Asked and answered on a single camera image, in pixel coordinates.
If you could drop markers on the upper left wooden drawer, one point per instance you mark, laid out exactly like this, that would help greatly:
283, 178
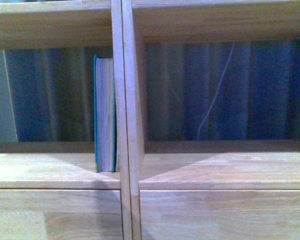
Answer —
60, 215

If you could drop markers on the left wooden shelf unit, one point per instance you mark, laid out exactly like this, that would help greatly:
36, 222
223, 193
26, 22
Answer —
67, 165

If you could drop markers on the dark blue curtain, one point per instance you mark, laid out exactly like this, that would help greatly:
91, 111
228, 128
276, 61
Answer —
205, 91

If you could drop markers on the wooden shelf unit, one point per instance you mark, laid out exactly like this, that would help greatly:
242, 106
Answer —
201, 166
67, 165

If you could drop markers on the thick teal cover book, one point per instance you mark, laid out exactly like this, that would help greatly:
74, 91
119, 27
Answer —
105, 123

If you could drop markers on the upper right wooden drawer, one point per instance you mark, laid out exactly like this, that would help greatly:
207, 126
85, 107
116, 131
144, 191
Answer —
220, 214

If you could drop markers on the right wooden shelf unit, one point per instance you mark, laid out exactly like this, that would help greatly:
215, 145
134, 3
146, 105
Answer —
201, 166

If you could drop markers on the wooden drawer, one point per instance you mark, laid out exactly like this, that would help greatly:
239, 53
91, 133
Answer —
220, 214
60, 215

